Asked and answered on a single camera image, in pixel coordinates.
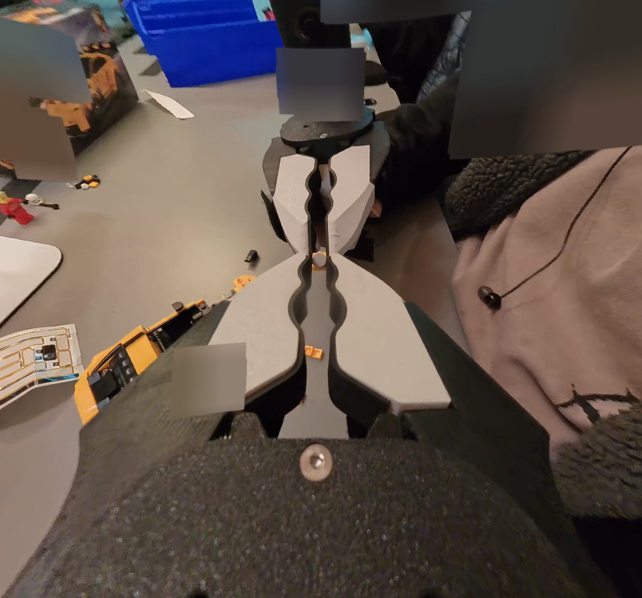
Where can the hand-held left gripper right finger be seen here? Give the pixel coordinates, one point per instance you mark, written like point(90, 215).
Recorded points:
point(386, 347)

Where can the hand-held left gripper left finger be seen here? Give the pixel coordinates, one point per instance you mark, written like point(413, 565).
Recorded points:
point(266, 317)

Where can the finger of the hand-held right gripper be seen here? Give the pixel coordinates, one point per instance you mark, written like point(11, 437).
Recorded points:
point(291, 191)
point(353, 186)

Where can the orange two-stud lego plate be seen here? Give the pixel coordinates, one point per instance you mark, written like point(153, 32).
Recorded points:
point(315, 353)

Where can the small orange lego tile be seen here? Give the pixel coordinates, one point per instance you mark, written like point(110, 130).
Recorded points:
point(318, 260)

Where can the blue plastic storage bin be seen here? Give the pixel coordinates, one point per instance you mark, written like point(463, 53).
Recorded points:
point(215, 56)
point(175, 6)

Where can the orange lego car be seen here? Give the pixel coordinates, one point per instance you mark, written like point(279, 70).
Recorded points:
point(83, 397)

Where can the small orange black lego piece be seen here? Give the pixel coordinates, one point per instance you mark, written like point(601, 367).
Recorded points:
point(93, 180)

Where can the black lego car box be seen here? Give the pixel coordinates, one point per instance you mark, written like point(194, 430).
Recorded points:
point(108, 81)

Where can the red lego minifigure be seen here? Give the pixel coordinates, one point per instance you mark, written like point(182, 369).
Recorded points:
point(20, 211)

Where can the person's right hand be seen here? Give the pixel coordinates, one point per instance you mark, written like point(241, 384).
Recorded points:
point(376, 208)

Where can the dark patterned cloth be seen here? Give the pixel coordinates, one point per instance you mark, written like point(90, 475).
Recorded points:
point(446, 66)

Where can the white paper scrap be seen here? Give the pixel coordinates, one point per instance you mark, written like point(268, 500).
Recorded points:
point(170, 105)

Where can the beige hoodie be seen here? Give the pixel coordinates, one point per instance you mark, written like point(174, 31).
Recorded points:
point(551, 332)

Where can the white sticker sheet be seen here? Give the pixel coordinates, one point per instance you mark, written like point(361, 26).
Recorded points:
point(30, 382)

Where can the white rounded base board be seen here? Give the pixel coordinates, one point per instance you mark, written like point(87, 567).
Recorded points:
point(25, 267)

